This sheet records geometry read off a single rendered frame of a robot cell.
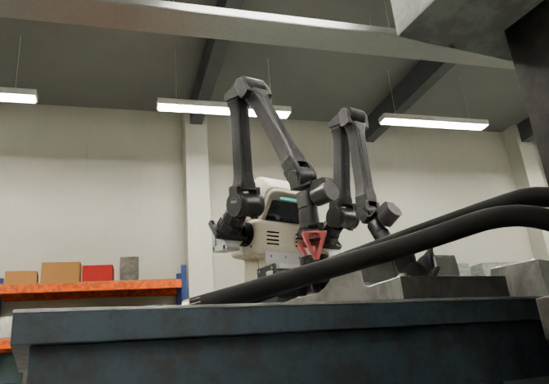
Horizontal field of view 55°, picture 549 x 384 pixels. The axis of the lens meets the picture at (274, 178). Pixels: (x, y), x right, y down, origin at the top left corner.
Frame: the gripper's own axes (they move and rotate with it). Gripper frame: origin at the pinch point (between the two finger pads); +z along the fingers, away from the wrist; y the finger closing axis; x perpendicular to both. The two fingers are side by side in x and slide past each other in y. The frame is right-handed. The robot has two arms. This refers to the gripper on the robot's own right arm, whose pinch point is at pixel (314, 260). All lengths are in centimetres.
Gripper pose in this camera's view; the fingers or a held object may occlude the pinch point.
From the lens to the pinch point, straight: 146.1
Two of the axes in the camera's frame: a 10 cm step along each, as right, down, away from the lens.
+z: 0.9, 9.3, -3.7
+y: -0.7, 3.7, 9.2
